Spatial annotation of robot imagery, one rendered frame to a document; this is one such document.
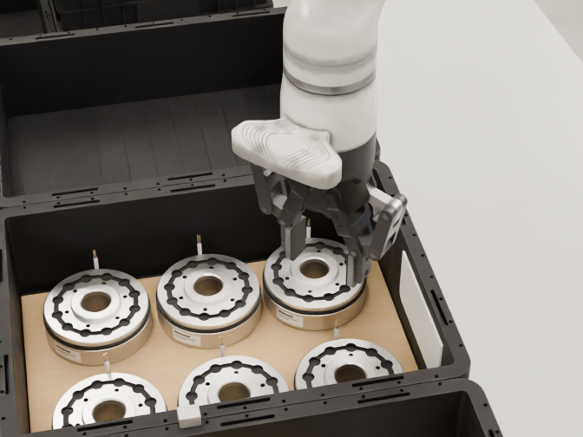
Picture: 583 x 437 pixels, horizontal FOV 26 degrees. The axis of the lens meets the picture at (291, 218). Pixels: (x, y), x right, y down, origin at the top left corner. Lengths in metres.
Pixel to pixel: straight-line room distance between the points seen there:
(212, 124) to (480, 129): 0.40
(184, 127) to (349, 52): 0.62
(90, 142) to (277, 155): 0.59
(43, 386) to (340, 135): 0.43
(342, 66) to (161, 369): 0.42
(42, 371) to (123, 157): 0.33
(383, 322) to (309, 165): 0.37
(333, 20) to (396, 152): 0.78
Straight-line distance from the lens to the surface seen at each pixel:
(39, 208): 1.25
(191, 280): 1.25
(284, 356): 1.23
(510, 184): 1.64
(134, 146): 1.48
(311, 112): 0.94
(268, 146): 0.93
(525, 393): 1.39
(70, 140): 1.50
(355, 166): 0.97
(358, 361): 1.17
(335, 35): 0.90
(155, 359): 1.23
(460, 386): 1.08
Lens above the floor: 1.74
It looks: 42 degrees down
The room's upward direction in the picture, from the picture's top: straight up
